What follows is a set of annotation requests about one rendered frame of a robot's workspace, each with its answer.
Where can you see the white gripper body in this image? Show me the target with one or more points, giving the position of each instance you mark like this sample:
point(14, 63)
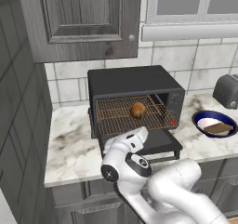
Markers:
point(142, 136)

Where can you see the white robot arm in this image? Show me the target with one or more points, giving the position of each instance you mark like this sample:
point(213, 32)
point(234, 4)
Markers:
point(173, 184)

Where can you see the black toaster oven door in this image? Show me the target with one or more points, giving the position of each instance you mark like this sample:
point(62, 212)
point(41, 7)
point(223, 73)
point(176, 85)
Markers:
point(161, 142)

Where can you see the brown round bread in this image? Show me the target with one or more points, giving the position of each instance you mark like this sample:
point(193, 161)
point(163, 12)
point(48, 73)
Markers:
point(138, 110)

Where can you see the black toaster oven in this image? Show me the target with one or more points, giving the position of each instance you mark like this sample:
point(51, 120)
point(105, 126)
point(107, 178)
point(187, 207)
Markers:
point(130, 80)

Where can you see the blue bowl white inside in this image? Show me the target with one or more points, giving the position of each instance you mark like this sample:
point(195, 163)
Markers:
point(201, 117)

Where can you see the brown bread slice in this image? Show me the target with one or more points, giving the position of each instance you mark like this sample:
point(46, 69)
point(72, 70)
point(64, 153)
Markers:
point(218, 128)

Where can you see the grey toaster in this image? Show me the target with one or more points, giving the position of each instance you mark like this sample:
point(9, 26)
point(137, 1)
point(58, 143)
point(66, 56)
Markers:
point(226, 89)

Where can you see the grey drawer front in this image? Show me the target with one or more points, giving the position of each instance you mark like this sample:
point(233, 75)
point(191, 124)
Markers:
point(223, 167)
point(77, 192)

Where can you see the grey lower cupboard door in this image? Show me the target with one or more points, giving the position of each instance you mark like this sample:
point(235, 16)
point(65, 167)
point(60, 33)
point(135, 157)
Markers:
point(224, 196)
point(93, 213)

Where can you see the round grey cupboard knob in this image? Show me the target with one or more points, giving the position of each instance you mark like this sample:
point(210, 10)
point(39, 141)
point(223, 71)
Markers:
point(131, 37)

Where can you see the grey wood cupboard door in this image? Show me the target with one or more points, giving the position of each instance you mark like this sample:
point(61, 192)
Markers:
point(83, 20)

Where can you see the white framed window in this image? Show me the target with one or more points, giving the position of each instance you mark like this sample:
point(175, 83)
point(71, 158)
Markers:
point(192, 4)

